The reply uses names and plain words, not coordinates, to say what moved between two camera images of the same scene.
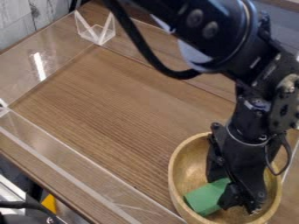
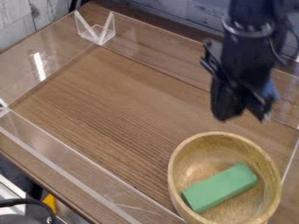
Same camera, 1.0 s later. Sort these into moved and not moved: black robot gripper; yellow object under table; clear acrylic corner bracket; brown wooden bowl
Moved: black robot gripper
Not moved: brown wooden bowl; clear acrylic corner bracket; yellow object under table
